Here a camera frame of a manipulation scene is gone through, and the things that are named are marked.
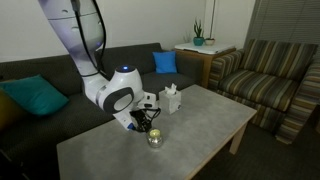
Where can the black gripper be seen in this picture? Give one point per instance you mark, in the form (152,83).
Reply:
(138,116)

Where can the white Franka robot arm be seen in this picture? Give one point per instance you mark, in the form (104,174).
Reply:
(123,83)

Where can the silver candle jar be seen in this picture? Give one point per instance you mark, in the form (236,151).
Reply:
(155,140)

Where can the small white wrist box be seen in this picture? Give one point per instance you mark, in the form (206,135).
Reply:
(148,101)

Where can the grey tissue box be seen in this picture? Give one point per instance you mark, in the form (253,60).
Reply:
(169,102)

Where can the white tissue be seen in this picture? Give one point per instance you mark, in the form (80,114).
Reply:
(171,89)

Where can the blue cushion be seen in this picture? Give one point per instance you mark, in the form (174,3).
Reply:
(165,62)

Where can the dark grey sofa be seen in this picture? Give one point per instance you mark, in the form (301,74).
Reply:
(60,116)

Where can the wooden table leg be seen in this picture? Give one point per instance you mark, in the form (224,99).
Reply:
(238,140)

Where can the teal pot with plant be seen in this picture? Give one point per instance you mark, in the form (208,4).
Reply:
(198,40)

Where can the small white pot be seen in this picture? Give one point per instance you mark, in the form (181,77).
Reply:
(209,42)

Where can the teal cushion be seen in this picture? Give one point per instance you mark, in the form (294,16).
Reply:
(35,95)

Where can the striped armchair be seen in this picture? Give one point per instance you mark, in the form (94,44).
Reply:
(263,86)

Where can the mustard yellow cushion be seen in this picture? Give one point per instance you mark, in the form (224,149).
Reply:
(8,111)

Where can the grey window blinds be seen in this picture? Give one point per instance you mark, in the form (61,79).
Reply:
(286,20)

